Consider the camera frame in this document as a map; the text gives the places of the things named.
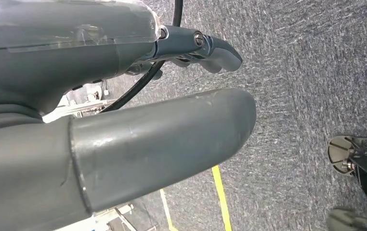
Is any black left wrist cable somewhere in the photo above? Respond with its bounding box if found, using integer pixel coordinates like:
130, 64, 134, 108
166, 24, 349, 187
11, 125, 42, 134
100, 0, 184, 114

